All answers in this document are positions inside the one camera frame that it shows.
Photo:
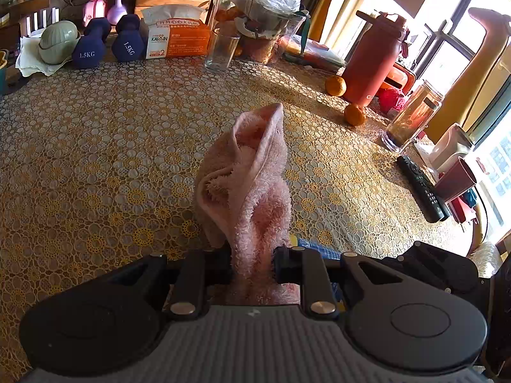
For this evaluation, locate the clear drinking glass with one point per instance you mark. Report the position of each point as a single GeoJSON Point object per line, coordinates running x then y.
{"type": "Point", "coordinates": [221, 52]}

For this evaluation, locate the glass jug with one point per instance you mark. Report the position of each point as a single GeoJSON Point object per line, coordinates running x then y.
{"type": "Point", "coordinates": [267, 34]}

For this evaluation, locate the white cloth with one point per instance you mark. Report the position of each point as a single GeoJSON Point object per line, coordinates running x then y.
{"type": "Point", "coordinates": [30, 62]}

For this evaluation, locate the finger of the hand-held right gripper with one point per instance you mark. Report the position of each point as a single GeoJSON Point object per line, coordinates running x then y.
{"type": "Point", "coordinates": [316, 247]}

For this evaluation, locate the maroon cup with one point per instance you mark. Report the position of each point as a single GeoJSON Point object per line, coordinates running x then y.
{"type": "Point", "coordinates": [457, 179]}

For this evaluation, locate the white slatted rack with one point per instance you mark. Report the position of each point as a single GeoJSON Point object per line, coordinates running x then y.
{"type": "Point", "coordinates": [40, 20]}

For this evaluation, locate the tan wooden chair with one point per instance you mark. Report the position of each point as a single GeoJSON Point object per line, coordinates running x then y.
{"type": "Point", "coordinates": [475, 79]}

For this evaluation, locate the white plastic box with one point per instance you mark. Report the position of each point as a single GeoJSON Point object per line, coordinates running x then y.
{"type": "Point", "coordinates": [451, 147]}

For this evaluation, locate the purple kettlebell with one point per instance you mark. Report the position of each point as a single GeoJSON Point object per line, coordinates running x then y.
{"type": "Point", "coordinates": [117, 10]}

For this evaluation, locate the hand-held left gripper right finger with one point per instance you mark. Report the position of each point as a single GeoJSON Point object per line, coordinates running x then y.
{"type": "Point", "coordinates": [287, 266]}

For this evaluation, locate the teal dish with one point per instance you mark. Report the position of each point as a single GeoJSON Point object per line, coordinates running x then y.
{"type": "Point", "coordinates": [3, 72]}

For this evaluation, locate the orange fruit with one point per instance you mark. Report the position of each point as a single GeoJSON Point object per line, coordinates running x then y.
{"type": "Point", "coordinates": [335, 85]}
{"type": "Point", "coordinates": [355, 115]}

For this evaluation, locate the red ball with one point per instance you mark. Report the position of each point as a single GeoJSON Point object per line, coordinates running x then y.
{"type": "Point", "coordinates": [391, 99]}

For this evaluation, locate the pink toy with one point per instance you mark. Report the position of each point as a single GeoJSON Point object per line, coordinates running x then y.
{"type": "Point", "coordinates": [95, 11]}

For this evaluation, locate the black remote control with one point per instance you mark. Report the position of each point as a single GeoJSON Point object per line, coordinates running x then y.
{"type": "Point", "coordinates": [423, 189]}

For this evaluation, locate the yellow curtain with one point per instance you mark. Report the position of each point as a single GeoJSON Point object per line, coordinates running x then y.
{"type": "Point", "coordinates": [339, 0]}

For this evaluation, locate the pink fluffy towel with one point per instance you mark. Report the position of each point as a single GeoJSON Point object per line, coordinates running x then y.
{"type": "Point", "coordinates": [249, 191]}

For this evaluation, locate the yellow lace tablecloth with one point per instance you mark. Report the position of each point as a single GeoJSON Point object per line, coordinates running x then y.
{"type": "Point", "coordinates": [111, 159]}

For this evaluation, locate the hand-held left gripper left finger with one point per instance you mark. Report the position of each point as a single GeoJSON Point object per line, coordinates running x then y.
{"type": "Point", "coordinates": [217, 266]}

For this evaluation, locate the red water bottle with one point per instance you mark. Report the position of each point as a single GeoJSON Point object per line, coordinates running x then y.
{"type": "Point", "coordinates": [369, 68]}

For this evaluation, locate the orange red appliance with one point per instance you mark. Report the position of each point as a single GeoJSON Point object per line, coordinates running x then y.
{"type": "Point", "coordinates": [399, 78]}

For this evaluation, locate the clear glass tea bottle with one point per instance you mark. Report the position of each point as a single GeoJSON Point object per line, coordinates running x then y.
{"type": "Point", "coordinates": [413, 117]}

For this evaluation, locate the navy blue dumbbell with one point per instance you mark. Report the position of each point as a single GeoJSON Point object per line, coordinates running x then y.
{"type": "Point", "coordinates": [128, 40]}
{"type": "Point", "coordinates": [91, 46]}

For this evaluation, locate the pale green lidded pot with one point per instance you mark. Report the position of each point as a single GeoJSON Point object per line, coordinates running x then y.
{"type": "Point", "coordinates": [58, 42]}

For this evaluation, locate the orange and white tissue pack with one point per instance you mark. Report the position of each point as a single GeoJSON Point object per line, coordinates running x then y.
{"type": "Point", "coordinates": [177, 34]}

